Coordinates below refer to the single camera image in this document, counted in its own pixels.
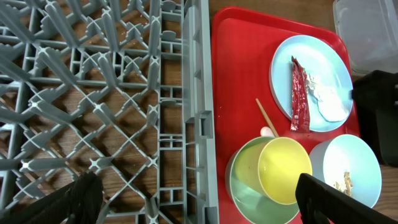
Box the white plastic fork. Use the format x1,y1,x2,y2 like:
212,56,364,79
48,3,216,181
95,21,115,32
261,126,275,137

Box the black plastic tray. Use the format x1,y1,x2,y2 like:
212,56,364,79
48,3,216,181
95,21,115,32
351,70,397,167

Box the light blue plate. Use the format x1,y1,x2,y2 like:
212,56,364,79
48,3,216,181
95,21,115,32
269,35,353,133

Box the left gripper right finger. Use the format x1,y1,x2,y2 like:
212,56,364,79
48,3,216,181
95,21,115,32
295,173,397,224

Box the clear plastic bin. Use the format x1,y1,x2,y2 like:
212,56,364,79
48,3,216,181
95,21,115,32
333,0,397,76

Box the yellow cup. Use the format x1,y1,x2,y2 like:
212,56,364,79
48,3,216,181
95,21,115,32
234,137,312,205

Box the food scraps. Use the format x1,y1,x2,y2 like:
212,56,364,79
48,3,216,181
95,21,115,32
332,171,353,197

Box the white napkin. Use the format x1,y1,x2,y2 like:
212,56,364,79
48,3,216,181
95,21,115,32
306,75,349,122

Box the wooden chopstick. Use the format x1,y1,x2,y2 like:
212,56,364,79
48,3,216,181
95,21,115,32
256,98,279,138

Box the red plastic tray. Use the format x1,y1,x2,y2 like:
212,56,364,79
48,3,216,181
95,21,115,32
211,7,359,223

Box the grey dishwasher rack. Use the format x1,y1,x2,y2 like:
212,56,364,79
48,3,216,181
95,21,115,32
1,1,220,223

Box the red sauce packet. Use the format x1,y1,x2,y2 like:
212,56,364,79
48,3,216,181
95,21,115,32
290,57,310,133

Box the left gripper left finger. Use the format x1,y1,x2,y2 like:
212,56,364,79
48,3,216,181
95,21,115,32
1,172,103,224

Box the light blue bowl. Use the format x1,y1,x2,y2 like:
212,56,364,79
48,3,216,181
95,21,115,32
310,134,382,208

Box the green saucer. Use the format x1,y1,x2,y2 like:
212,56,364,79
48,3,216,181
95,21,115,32
225,136,299,224

